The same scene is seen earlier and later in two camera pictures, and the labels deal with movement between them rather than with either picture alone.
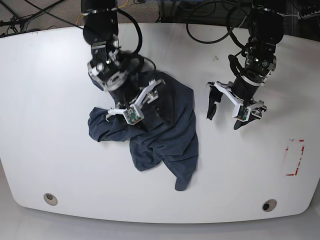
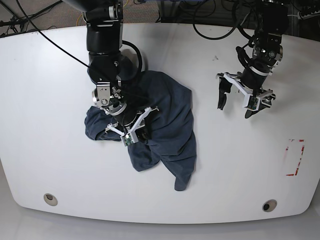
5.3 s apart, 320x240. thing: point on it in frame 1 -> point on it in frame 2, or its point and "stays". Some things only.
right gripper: [151, 112] -> [141, 126]
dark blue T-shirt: [168, 135] stays
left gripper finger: [239, 123] -> [249, 112]
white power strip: [313, 14] stays
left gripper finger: [215, 96] -> [225, 87]
